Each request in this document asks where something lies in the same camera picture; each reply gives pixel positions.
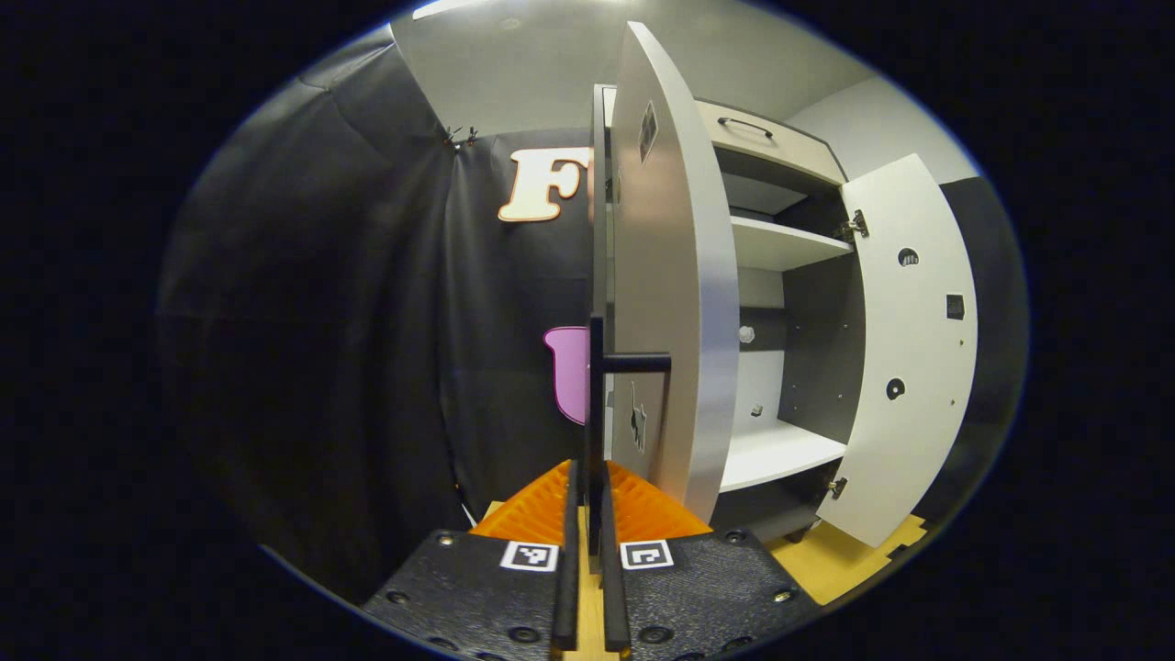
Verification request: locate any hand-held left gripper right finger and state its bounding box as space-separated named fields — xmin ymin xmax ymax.
xmin=599 ymin=459 xmax=800 ymax=661

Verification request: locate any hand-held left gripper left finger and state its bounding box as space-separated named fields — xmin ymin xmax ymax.
xmin=363 ymin=459 xmax=581 ymax=661

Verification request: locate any beige cabinet door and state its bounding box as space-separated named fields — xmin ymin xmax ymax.
xmin=817 ymin=153 xmax=979 ymax=549
xmin=583 ymin=20 xmax=743 ymax=575

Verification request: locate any beige double-door shoe cabinet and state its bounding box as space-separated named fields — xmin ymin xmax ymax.
xmin=592 ymin=84 xmax=871 ymax=544

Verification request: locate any black backdrop cloth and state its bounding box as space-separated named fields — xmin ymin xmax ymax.
xmin=156 ymin=28 xmax=1029 ymax=607

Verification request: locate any rectangular ceiling light panel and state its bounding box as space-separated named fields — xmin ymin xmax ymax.
xmin=411 ymin=0 xmax=515 ymax=21

